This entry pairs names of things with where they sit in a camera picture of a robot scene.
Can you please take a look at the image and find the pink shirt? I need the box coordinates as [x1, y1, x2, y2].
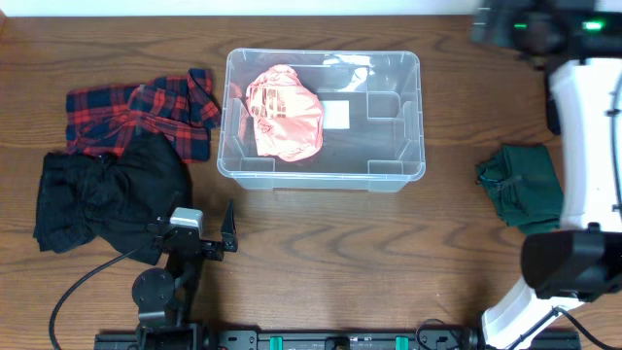
[246, 64, 325, 162]

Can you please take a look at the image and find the dark green garment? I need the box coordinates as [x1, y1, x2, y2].
[475, 145, 564, 235]

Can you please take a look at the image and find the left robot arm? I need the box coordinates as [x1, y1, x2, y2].
[132, 202, 238, 350]

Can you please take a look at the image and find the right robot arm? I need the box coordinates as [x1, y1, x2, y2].
[462, 0, 621, 349]

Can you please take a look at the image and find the black crumpled garment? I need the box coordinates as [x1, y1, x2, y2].
[33, 134, 192, 265]

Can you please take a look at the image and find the red navy plaid shirt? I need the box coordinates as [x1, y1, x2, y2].
[65, 68, 222, 163]

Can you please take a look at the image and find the clear plastic storage bin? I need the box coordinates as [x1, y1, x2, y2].
[217, 48, 426, 193]

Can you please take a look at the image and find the white label in bin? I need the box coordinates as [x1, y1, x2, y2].
[322, 100, 350, 129]

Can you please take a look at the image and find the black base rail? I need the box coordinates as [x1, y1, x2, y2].
[93, 324, 583, 350]

